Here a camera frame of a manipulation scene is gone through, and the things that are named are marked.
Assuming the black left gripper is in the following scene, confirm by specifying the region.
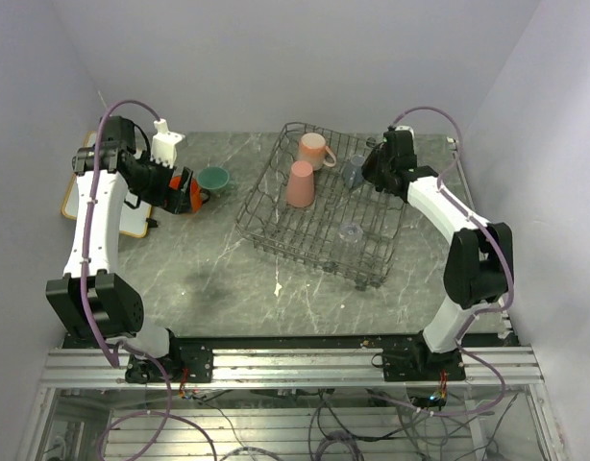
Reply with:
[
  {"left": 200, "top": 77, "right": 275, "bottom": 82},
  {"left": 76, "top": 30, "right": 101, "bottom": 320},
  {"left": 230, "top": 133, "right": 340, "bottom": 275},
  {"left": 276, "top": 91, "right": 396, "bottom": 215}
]
[{"left": 132, "top": 150, "right": 195, "bottom": 215}]

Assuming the orange mug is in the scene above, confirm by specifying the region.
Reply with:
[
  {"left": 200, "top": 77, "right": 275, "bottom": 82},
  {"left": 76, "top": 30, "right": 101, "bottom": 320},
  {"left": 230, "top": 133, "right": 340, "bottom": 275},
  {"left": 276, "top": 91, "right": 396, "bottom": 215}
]
[{"left": 178, "top": 178, "right": 211, "bottom": 214}]

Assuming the blue grey plastic cup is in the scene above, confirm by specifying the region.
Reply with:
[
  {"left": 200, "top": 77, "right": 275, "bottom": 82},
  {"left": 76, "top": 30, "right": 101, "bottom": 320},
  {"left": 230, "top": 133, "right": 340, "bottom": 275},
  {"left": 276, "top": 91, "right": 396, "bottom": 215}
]
[{"left": 341, "top": 155, "right": 365, "bottom": 189}]

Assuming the green mug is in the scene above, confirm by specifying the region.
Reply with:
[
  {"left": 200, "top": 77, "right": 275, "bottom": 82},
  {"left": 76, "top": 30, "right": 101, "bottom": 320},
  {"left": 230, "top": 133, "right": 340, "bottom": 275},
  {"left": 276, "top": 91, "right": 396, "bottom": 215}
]
[{"left": 196, "top": 166, "right": 235, "bottom": 196}]

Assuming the pink mug with handle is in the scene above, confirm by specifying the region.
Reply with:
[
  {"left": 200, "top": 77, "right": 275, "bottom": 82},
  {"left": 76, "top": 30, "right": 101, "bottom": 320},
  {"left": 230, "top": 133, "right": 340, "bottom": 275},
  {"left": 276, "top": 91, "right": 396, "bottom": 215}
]
[{"left": 297, "top": 133, "right": 337, "bottom": 171}]

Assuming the pink tumbler cup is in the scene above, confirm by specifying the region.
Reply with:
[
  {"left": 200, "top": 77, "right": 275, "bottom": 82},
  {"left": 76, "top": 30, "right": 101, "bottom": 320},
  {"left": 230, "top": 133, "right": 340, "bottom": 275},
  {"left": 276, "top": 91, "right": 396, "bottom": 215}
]
[{"left": 286, "top": 160, "right": 314, "bottom": 207}]

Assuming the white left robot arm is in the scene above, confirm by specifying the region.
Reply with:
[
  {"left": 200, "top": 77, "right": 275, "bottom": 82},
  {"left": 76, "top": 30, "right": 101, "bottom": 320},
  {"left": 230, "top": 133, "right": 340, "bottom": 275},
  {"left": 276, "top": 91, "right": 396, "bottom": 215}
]
[{"left": 45, "top": 116, "right": 191, "bottom": 381}]

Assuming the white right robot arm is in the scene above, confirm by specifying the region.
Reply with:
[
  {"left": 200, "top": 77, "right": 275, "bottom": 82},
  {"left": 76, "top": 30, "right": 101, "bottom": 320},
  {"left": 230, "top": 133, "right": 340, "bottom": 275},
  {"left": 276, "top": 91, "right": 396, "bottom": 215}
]
[{"left": 362, "top": 126, "right": 513, "bottom": 380}]

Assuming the black whiteboard clip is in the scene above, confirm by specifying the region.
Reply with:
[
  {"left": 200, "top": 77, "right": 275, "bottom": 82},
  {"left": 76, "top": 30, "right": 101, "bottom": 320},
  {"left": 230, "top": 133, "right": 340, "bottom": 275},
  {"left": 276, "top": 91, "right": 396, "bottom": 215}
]
[{"left": 146, "top": 217, "right": 159, "bottom": 229}]

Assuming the yellow framed whiteboard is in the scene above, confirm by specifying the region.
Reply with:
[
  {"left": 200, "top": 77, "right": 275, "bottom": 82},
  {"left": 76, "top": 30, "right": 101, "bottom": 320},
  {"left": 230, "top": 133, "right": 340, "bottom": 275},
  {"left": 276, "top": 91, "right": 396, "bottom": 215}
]
[{"left": 61, "top": 131, "right": 155, "bottom": 239}]

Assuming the clear glass cup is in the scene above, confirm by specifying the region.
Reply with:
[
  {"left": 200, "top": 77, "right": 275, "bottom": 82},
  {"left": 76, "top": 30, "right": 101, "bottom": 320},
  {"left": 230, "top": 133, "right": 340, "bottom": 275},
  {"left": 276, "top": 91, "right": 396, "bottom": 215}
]
[{"left": 337, "top": 222, "right": 364, "bottom": 244}]

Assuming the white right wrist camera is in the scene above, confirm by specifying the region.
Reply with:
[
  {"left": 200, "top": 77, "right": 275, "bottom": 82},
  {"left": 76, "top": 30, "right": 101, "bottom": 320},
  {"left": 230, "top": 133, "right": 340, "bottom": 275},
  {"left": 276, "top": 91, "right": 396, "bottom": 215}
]
[{"left": 395, "top": 125, "right": 415, "bottom": 138}]

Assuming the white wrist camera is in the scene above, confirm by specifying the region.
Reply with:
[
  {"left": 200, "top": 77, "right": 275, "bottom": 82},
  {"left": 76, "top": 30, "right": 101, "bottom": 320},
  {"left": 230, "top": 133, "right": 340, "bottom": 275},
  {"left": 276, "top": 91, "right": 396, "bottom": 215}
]
[
  {"left": 150, "top": 118, "right": 185, "bottom": 168},
  {"left": 395, "top": 125, "right": 415, "bottom": 138}
]

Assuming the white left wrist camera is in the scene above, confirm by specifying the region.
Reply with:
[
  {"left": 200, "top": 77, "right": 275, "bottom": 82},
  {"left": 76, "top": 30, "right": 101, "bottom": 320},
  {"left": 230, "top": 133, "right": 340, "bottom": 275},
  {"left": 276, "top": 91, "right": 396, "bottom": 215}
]
[{"left": 150, "top": 118, "right": 185, "bottom": 168}]

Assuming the grey wire dish rack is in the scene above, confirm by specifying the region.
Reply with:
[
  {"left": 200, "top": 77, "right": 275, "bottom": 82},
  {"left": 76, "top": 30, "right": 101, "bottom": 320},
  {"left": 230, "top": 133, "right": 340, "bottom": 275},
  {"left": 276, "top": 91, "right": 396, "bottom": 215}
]
[{"left": 235, "top": 122, "right": 404, "bottom": 291}]

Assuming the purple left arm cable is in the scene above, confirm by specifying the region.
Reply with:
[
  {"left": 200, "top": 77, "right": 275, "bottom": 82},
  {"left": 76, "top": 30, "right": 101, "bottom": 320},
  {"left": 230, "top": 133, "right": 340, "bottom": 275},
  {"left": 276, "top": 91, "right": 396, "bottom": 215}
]
[{"left": 81, "top": 99, "right": 219, "bottom": 461}]

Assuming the aluminium mounting rail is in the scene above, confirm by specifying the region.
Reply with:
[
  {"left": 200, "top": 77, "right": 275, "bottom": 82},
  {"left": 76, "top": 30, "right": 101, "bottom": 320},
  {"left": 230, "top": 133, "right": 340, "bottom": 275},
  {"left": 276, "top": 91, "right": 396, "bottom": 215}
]
[{"left": 39, "top": 347, "right": 544, "bottom": 390}]

